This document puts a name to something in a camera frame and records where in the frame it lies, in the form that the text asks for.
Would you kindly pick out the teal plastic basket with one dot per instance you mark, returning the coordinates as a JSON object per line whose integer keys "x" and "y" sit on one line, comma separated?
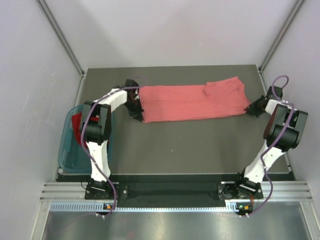
{"x": 71, "y": 157}

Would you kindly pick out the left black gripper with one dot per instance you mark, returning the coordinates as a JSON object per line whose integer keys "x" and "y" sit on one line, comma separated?
{"x": 137, "y": 115}

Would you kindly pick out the aluminium frame post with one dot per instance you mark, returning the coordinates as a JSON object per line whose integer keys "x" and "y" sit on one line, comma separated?
{"x": 60, "y": 35}
{"x": 293, "y": 13}

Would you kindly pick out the right aluminium frame post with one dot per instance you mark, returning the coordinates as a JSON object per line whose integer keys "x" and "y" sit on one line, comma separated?
{"x": 293, "y": 13}

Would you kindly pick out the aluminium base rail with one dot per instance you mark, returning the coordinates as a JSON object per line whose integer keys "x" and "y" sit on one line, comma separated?
{"x": 283, "y": 191}

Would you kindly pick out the dark red t shirt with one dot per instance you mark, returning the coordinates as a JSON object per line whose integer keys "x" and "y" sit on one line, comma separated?
{"x": 75, "y": 125}

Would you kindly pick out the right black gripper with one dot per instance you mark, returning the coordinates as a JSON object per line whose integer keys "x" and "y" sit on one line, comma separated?
{"x": 251, "y": 108}

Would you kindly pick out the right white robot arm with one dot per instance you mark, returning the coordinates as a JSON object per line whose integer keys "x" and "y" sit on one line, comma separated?
{"x": 283, "y": 132}

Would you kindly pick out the slotted cable duct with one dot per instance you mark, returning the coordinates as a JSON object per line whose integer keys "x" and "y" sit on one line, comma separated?
{"x": 103, "y": 207}

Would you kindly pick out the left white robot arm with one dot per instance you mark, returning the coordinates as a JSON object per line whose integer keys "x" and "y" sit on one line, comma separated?
{"x": 103, "y": 107}

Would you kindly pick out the left aluminium frame post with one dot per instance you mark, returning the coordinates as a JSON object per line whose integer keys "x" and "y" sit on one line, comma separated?
{"x": 60, "y": 35}

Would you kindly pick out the pink t shirt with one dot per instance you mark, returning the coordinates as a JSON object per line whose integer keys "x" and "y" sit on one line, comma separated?
{"x": 218, "y": 99}

